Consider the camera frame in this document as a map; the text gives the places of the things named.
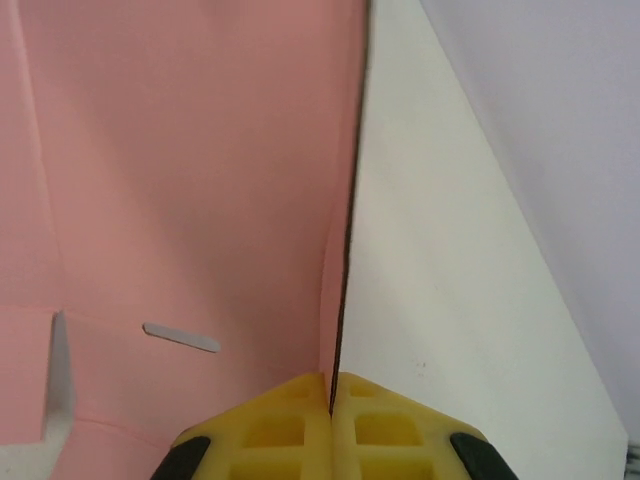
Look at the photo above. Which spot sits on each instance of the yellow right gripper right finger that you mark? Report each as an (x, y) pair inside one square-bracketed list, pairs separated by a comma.
[(390, 440)]

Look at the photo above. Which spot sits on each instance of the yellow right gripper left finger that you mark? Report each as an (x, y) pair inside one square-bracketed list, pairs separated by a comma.
[(280, 440)]

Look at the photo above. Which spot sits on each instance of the pink paper box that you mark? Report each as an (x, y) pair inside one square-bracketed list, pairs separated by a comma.
[(175, 175)]

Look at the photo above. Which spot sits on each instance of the aluminium table side rail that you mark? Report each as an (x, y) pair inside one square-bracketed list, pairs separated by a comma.
[(633, 462)]

